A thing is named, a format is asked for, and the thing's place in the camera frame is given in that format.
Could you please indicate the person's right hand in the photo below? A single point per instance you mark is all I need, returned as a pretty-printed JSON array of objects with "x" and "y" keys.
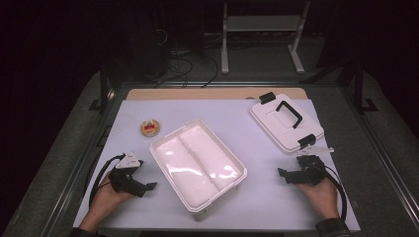
[{"x": 320, "y": 197}]

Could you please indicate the person's left hand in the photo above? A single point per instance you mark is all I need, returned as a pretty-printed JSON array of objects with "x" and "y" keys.
[{"x": 105, "y": 201}]

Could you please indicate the black frame post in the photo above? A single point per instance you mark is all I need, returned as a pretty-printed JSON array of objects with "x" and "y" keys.
[
  {"x": 359, "y": 89},
  {"x": 104, "y": 89}
]

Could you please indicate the white plastic divided container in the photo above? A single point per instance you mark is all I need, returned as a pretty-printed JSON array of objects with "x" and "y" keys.
[{"x": 197, "y": 164}]

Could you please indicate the grey metal stand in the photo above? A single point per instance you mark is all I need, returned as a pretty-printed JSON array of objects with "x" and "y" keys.
[{"x": 263, "y": 23}]

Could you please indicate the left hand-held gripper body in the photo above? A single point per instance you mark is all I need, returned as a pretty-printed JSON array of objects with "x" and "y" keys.
[{"x": 126, "y": 181}]

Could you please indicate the round wooden token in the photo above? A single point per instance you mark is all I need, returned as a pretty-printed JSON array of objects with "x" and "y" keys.
[{"x": 150, "y": 128}]

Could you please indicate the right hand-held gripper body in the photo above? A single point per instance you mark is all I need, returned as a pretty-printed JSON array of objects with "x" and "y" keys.
[{"x": 309, "y": 169}]

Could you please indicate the white table cover sheet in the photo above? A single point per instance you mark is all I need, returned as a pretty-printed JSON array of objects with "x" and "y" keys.
[{"x": 263, "y": 197}]

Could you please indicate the metal frame rail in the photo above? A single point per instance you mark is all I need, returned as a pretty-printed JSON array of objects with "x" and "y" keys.
[
  {"x": 75, "y": 164},
  {"x": 382, "y": 154}
]

